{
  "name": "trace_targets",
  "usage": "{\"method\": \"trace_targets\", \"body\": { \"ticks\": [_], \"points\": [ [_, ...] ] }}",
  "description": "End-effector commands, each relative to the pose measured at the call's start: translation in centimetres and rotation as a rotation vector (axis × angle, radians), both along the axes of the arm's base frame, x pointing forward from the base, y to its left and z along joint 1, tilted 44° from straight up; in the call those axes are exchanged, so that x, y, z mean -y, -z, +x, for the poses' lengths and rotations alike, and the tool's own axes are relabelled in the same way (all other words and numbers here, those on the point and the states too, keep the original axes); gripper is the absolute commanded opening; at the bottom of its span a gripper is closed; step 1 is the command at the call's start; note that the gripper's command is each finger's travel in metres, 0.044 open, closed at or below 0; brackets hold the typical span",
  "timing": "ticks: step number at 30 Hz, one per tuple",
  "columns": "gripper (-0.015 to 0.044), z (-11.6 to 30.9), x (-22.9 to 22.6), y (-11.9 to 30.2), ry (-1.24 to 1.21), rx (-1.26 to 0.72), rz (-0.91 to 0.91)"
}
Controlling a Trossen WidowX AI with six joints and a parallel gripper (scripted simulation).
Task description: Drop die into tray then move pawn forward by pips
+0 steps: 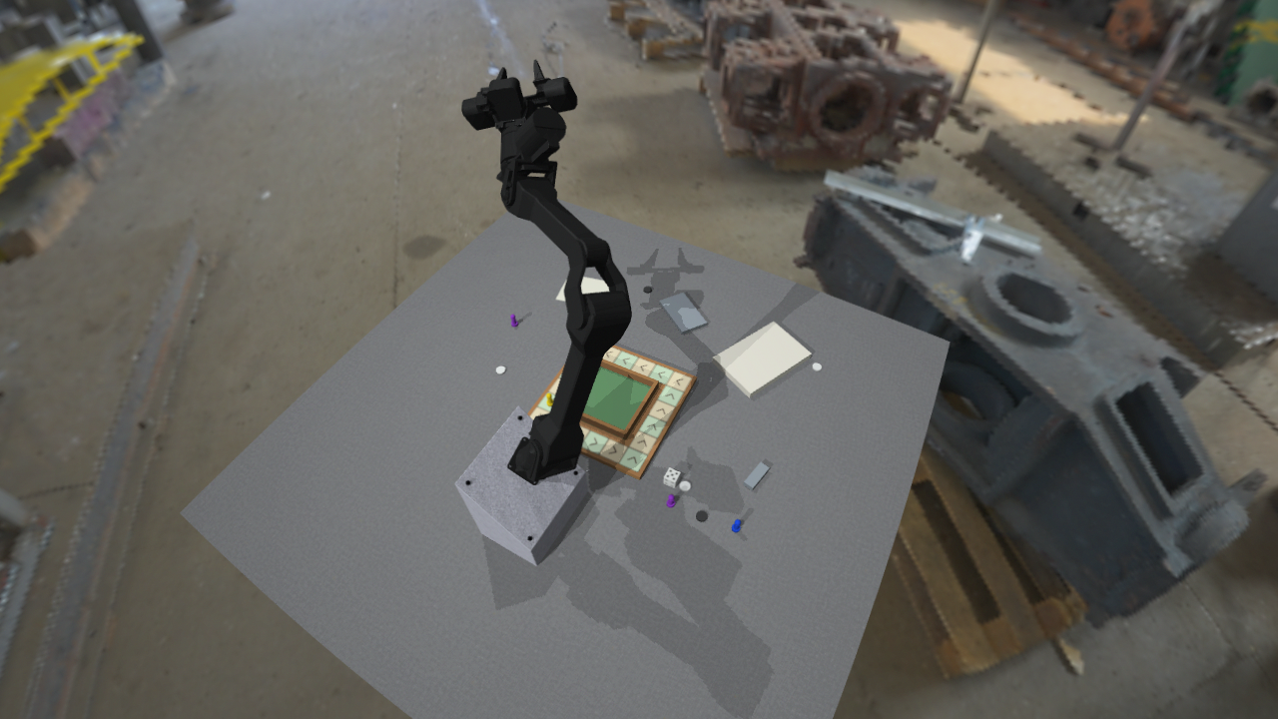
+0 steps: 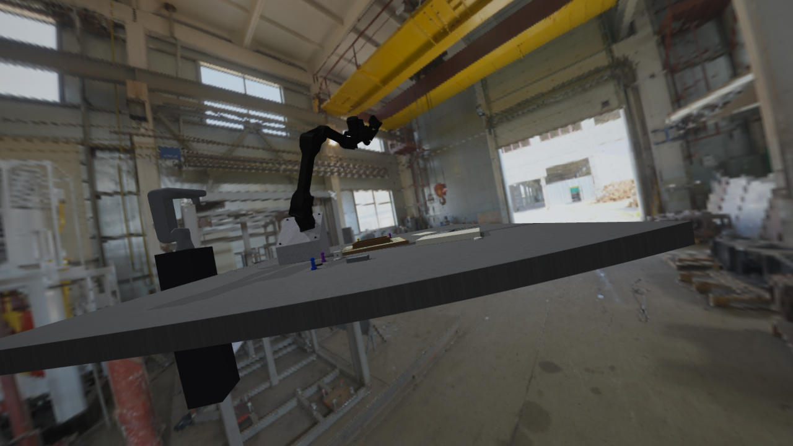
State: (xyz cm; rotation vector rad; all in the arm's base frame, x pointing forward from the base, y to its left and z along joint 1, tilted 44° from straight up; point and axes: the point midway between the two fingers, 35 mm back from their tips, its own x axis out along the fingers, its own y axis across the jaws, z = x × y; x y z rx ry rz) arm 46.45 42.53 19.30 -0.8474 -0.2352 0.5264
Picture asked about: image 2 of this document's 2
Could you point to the cream flat rectangular block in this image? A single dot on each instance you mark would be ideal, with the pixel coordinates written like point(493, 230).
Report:
point(449, 237)

